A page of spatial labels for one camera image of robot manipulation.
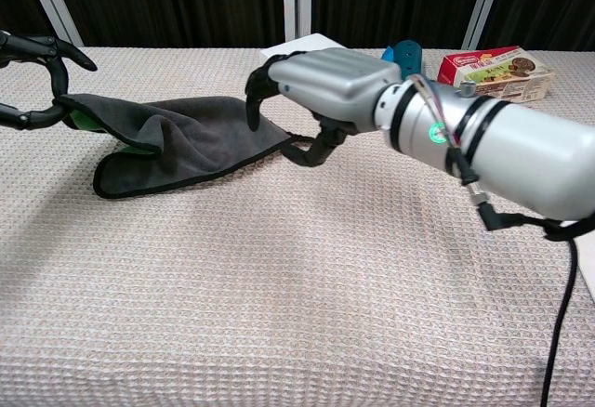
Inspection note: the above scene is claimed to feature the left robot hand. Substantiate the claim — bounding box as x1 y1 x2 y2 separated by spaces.
0 30 99 131

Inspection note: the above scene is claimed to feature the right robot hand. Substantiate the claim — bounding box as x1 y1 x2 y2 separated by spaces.
245 46 403 168

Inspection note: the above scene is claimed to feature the dark grey cloth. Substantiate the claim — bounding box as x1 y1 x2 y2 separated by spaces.
55 93 308 201

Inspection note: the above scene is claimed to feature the white cardboard box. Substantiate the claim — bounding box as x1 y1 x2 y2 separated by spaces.
260 33 343 60

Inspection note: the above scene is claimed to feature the teal holder with holes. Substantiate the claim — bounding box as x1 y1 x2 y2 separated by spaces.
389 39 425 78

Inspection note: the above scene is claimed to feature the dark curtain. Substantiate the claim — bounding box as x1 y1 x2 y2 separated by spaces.
0 0 595 52

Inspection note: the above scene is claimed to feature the red green biscuit box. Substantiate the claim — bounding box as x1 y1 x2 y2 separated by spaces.
436 45 556 101

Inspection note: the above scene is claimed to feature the beige waffle tablecloth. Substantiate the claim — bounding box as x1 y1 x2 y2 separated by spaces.
0 46 595 407

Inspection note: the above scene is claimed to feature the black cable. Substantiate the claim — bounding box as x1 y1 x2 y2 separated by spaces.
478 204 595 407

